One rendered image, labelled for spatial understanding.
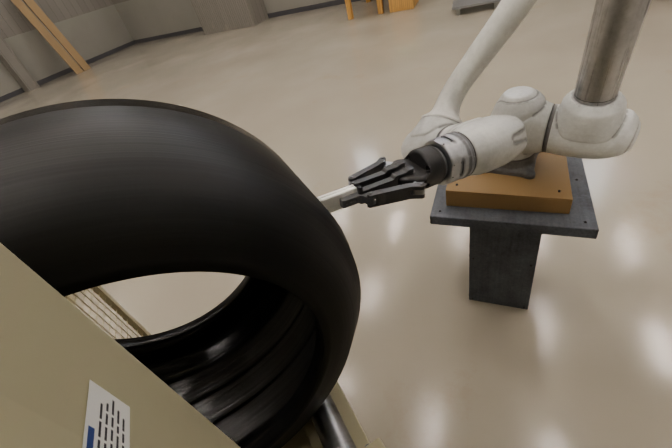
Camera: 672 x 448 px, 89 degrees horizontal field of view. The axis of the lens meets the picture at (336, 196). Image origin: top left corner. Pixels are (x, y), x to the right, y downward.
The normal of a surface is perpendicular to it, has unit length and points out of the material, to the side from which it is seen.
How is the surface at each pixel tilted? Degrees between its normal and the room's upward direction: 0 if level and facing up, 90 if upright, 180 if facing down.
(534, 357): 0
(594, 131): 96
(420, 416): 0
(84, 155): 23
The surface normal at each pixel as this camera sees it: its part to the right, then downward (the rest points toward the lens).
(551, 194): -0.22, -0.73
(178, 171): 0.51, -0.35
